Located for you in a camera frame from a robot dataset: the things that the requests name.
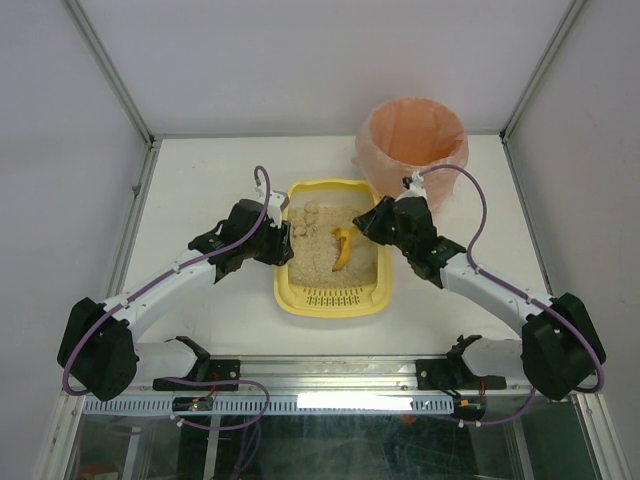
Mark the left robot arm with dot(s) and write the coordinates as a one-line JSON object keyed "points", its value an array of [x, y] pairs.
{"points": [[101, 346]]}

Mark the white slotted cable duct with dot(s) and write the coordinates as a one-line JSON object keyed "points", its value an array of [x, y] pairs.
{"points": [[337, 403]]}

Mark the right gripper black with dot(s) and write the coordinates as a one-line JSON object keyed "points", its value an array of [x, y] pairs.
{"points": [[370, 226]]}

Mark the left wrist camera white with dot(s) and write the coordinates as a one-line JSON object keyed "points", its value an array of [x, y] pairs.
{"points": [[276, 202]]}

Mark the aluminium mounting rail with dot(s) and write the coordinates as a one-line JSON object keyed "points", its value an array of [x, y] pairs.
{"points": [[292, 374]]}

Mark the yellow litter box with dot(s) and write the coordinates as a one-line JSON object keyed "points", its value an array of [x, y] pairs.
{"points": [[333, 302]]}

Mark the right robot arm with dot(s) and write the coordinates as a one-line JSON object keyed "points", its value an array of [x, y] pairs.
{"points": [[556, 348]]}

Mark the yellow litter scoop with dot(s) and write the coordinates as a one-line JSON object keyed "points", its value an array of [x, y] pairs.
{"points": [[345, 237]]}

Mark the orange lined trash bin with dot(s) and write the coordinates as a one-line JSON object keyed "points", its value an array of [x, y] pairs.
{"points": [[406, 134]]}

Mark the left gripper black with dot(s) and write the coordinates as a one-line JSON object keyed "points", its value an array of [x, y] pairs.
{"points": [[278, 242]]}

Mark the cat litter sand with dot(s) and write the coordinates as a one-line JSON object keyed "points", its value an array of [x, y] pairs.
{"points": [[315, 254]]}

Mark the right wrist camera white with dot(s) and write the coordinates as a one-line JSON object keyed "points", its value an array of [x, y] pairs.
{"points": [[413, 186]]}

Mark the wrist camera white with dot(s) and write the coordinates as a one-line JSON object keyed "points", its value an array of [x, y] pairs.
{"points": [[413, 186], [276, 202]]}

